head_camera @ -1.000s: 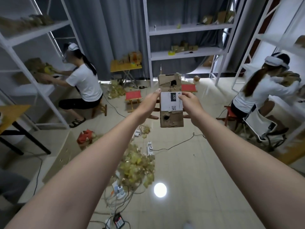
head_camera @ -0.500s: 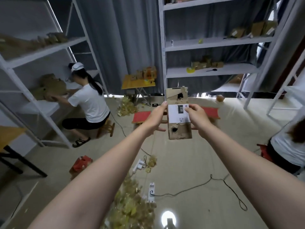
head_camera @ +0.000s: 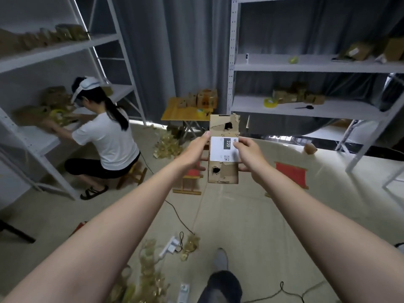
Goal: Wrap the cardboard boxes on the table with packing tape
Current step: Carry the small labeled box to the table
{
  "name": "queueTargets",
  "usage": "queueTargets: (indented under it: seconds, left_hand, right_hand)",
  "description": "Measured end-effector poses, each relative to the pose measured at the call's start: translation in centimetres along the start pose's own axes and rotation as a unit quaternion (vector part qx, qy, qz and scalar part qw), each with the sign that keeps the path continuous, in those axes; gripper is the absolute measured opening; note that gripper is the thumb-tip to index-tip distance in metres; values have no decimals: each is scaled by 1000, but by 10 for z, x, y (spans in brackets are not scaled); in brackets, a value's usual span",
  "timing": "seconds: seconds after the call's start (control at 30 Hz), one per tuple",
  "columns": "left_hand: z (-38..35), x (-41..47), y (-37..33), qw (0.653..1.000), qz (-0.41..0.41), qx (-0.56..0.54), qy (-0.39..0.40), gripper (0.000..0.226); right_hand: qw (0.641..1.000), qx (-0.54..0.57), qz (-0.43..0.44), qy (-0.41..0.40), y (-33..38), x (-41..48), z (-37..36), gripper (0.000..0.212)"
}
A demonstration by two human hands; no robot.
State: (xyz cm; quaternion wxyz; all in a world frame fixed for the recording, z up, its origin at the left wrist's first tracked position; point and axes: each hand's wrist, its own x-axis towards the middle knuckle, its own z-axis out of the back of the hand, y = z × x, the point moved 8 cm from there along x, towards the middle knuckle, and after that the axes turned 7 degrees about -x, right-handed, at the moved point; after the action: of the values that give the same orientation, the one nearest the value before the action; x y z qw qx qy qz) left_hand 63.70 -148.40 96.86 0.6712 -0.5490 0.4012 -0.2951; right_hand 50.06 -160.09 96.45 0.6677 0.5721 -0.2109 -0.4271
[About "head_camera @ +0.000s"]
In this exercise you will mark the long white-labelled cardboard box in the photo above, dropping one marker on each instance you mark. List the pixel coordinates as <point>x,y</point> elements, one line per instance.
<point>224,174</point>

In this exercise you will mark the red-topped wooden stool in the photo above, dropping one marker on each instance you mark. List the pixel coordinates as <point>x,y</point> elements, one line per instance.
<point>189,181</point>

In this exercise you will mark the black bar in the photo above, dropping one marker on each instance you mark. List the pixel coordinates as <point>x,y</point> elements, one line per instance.
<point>16,231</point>

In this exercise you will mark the black sandal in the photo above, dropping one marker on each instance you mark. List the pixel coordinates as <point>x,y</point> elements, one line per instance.
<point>93,193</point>

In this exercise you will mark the person's right leg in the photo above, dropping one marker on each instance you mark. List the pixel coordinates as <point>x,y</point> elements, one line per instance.
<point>222,288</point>

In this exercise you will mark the red mat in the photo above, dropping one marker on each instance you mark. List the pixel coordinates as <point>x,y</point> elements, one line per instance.
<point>291,174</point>

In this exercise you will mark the white metal frame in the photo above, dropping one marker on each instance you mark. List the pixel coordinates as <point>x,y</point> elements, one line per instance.
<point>366,145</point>

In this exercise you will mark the person's left forearm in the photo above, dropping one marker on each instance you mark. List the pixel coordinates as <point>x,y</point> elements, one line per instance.
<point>107,243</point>

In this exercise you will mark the person's right hand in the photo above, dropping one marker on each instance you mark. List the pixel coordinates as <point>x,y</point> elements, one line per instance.
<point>252,157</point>

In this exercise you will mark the black scissors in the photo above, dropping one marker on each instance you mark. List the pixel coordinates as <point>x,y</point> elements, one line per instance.
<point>305,107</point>

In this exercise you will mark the white power strip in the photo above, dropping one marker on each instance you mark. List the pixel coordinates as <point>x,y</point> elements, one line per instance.
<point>168,246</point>

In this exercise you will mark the small wooden stool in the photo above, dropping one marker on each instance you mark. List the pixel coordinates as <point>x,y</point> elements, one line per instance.
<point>134,174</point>

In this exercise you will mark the small yellow object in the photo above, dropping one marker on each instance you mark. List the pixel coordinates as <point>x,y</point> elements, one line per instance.
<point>293,60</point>

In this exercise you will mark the person's left hand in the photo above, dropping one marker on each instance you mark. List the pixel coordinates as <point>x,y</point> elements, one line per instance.
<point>194,154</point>

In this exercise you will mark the brown cardboard box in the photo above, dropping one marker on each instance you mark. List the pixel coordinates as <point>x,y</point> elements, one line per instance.
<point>358,51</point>
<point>394,49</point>

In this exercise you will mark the yellow wooden table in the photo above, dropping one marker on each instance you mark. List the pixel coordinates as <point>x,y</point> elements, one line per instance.
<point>177,113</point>

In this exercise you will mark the person's right forearm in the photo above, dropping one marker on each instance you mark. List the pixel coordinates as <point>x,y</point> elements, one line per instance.
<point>328,236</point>

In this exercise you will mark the grey metal shelf unit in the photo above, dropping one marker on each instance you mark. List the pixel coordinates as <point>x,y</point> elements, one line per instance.
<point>296,109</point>
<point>57,48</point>

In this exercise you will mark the cluster of small cardboard boxes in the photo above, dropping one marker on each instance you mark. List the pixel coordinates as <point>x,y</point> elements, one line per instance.
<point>296,93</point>

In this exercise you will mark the grey curtain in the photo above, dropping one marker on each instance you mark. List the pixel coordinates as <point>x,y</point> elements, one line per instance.
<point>177,47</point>

